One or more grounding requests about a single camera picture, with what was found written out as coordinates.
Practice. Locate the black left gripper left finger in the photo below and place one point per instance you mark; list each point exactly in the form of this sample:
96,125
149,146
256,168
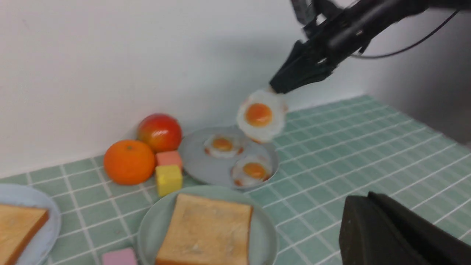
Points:
368,237

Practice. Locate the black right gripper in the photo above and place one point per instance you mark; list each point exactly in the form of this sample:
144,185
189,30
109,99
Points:
333,34

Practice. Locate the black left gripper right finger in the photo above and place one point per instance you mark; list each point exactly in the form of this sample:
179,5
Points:
429,241

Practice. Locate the fried egg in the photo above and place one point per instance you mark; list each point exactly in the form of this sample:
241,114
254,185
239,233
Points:
262,116
251,170
223,146

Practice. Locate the toast slice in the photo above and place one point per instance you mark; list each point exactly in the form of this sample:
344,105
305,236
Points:
18,225
204,231

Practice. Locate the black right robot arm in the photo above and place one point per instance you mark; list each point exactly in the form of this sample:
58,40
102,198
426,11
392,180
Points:
384,13

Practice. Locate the green checked tablecloth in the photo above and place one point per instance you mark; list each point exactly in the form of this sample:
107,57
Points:
326,153

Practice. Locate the mint green plate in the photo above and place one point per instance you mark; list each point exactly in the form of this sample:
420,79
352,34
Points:
263,240

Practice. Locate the fried egg back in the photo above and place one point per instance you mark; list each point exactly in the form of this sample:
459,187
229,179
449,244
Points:
223,146

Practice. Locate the fried egg front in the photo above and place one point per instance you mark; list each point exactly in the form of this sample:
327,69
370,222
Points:
251,170

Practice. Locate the grey plate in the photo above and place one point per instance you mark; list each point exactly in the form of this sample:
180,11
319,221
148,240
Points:
218,171

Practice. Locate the red apple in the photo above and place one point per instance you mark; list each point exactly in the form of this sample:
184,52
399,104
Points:
161,132

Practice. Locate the salmon pink cube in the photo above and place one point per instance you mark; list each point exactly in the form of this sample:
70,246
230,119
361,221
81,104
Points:
169,158

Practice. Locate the yellow cube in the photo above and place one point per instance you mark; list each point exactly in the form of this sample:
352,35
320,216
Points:
169,178

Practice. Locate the orange fruit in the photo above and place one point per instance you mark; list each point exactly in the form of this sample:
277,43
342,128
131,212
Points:
129,162

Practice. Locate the light blue plate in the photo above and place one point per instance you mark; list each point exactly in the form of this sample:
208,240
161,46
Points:
41,245

